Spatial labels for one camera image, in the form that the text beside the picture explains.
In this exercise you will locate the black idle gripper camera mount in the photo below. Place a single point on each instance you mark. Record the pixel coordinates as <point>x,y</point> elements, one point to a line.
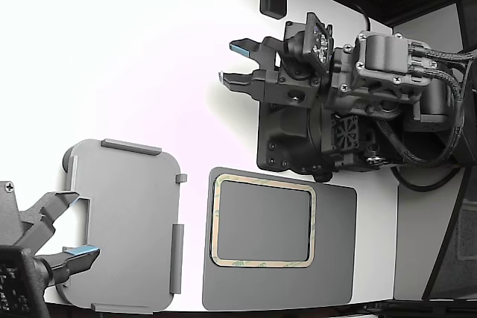
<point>22,284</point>

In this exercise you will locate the grey idle gripper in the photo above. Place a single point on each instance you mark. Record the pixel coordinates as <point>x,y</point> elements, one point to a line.
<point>8,213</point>

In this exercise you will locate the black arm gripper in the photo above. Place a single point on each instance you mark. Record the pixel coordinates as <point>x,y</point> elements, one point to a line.
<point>290,89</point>

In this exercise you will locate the grey rectangular holder tray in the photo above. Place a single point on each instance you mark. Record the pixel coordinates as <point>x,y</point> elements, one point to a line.
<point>130,221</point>

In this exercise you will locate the black six-joint robot arm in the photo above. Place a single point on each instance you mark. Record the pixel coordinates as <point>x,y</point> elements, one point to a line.
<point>387,53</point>

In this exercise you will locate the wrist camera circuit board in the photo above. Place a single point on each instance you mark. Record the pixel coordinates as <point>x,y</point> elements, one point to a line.
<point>318,40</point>

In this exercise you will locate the black diagonal strut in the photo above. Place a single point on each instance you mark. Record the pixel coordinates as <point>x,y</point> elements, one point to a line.
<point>443,228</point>

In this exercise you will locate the dark grey rectangular mat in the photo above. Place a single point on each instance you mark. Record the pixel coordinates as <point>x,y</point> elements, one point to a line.
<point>335,251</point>

